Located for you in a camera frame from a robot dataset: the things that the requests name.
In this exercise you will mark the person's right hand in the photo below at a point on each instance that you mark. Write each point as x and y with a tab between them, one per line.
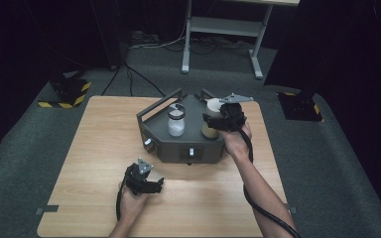
237	143

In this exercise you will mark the yellow black striped stand base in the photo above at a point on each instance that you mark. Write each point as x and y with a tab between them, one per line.
299	107
69	95

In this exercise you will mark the glass jar with white powder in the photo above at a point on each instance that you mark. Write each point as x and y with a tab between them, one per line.
176	124

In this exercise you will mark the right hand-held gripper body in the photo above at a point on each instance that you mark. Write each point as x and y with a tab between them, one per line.
234	115

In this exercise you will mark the person's left hand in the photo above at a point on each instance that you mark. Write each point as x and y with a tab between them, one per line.
130	205

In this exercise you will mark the grey tape strip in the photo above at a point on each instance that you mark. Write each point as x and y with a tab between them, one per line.
48	209
292	209

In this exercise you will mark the black curtain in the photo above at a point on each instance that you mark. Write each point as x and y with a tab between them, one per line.
29	33
344	39

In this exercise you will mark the glass jar with beige powder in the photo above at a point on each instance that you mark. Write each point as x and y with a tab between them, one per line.
213	105

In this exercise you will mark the black corner rack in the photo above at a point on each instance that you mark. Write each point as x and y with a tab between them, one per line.
191	147

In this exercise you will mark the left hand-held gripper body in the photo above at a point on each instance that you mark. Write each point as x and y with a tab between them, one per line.
138	178

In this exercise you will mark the white metal desk frame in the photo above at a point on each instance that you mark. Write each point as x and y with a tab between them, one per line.
225	25

